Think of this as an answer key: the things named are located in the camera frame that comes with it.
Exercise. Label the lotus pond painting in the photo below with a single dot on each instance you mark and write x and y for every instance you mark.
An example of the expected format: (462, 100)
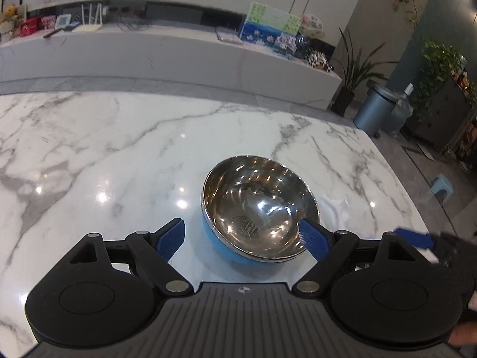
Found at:
(263, 24)

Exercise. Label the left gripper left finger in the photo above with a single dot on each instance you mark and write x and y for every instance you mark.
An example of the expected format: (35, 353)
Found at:
(151, 253)

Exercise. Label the grey round trash bin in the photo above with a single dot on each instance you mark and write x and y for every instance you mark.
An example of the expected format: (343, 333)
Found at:
(379, 103)

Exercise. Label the round paper fan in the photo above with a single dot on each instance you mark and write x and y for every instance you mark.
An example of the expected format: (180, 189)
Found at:
(312, 27)

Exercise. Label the person's right hand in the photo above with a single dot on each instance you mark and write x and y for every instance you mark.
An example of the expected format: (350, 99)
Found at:
(464, 334)

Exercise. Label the small blue plastic stool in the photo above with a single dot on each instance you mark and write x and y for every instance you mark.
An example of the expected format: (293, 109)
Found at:
(442, 188)

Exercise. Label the dark shelf with vine plant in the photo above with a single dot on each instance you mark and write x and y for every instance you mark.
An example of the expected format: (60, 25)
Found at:
(444, 99)

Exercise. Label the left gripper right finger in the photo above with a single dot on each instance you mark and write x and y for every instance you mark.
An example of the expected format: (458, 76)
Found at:
(332, 252)

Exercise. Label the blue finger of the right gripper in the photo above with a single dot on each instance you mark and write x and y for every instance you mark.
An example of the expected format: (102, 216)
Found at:
(416, 239)

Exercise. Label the white wifi router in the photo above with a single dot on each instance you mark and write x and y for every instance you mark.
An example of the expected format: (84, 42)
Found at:
(91, 18)

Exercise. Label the red gift box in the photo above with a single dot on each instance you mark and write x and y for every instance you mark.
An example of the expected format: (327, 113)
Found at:
(29, 27)

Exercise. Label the plush toy in white pot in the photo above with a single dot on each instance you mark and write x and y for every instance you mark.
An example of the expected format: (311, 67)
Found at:
(9, 19)

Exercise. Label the stainless steel blue bowl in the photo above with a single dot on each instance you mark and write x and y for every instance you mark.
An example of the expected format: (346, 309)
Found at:
(253, 206)

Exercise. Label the white marble tv bench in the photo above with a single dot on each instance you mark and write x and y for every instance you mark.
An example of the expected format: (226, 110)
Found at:
(172, 54)

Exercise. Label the small white display clock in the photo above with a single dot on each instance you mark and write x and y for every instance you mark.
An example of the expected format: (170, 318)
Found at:
(62, 21)

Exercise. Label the potted green leafy plant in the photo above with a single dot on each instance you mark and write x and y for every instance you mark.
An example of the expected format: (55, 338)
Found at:
(357, 68)

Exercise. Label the black and white cow toy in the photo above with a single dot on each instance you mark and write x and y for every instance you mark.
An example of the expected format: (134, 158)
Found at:
(318, 61)

